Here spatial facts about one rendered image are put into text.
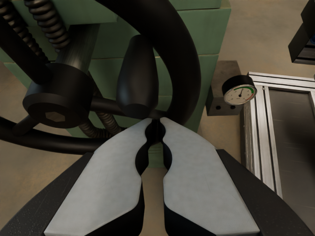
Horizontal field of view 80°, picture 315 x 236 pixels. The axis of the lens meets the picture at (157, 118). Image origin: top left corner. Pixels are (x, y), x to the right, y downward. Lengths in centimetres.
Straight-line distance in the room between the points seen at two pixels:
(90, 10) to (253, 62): 140
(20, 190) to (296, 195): 122
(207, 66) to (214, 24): 9
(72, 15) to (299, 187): 88
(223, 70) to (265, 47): 122
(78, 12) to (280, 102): 97
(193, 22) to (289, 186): 72
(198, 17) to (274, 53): 138
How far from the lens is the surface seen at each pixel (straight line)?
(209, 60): 41
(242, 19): 198
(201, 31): 37
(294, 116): 106
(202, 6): 35
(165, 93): 48
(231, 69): 52
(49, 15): 24
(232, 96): 41
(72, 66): 22
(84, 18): 25
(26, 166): 126
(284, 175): 90
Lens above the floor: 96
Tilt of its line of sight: 58 degrees down
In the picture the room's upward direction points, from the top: 5 degrees counter-clockwise
